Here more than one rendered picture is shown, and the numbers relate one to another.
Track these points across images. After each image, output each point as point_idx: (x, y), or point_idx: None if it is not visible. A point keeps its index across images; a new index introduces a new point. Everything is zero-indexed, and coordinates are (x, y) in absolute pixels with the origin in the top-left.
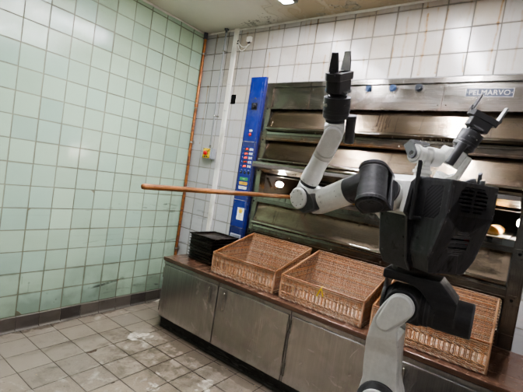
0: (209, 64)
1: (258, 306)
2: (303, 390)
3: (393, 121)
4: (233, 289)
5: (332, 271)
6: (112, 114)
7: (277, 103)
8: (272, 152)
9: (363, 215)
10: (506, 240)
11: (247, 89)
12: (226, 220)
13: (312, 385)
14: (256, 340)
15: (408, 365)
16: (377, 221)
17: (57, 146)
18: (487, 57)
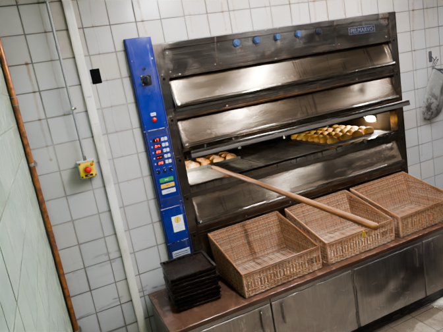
0: (12, 23)
1: (322, 286)
2: (378, 315)
3: (307, 65)
4: (289, 293)
5: (306, 219)
6: (16, 173)
7: (174, 70)
8: (191, 132)
9: (308, 157)
10: (394, 133)
11: (117, 56)
12: (155, 242)
13: (382, 306)
14: (329, 316)
15: (432, 239)
16: (320, 157)
17: (38, 290)
18: (356, 1)
